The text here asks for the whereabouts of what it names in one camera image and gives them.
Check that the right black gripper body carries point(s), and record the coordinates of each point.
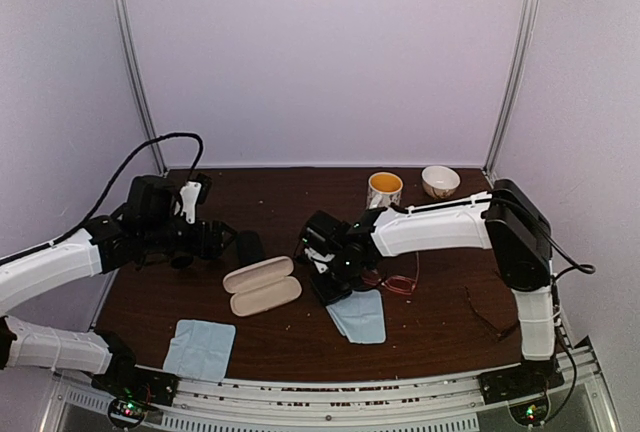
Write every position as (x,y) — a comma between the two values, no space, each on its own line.
(341,282)

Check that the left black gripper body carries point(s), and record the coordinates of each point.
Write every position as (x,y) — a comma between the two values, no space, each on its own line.
(202,248)

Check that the black glasses case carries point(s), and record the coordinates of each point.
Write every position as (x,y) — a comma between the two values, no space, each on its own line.
(249,248)

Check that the blue cleaning cloth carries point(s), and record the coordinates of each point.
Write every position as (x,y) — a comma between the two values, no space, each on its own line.
(200,350)
(360,317)

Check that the pink glasses case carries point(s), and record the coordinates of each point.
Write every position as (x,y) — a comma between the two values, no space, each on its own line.
(262,286)

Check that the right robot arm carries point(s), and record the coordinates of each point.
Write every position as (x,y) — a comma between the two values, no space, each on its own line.
(501,222)

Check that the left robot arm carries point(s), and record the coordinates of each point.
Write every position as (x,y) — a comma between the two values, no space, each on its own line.
(157,218)

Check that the patterned mug yellow inside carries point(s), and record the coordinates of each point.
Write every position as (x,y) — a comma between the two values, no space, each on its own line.
(384,189)

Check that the white ceramic bowl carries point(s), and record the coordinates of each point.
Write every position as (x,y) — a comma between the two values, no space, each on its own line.
(439,182)

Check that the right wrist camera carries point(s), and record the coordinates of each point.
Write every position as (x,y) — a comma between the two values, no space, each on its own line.
(320,260)

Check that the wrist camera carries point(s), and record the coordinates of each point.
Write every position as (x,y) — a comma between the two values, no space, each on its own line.
(320,260)
(193,193)

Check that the thin black frame glasses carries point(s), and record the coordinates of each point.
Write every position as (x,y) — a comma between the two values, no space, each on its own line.
(181,262)

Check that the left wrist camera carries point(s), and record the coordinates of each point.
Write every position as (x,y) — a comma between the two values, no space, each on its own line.
(193,193)

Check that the pink frame glasses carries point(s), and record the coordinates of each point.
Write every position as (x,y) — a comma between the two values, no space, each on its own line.
(396,283)

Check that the front aluminium rail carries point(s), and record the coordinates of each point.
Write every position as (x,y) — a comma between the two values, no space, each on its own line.
(456,402)

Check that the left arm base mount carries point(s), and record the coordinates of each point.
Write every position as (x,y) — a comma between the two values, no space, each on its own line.
(136,391)

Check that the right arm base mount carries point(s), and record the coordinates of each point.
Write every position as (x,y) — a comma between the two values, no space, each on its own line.
(524,388)

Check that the right aluminium frame post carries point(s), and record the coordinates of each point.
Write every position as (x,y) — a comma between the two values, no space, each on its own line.
(527,20)

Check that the aluminium frame post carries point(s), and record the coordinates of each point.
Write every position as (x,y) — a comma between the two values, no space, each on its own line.
(133,70)
(527,20)

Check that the left aluminium frame post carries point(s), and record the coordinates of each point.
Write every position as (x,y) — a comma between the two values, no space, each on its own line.
(133,70)

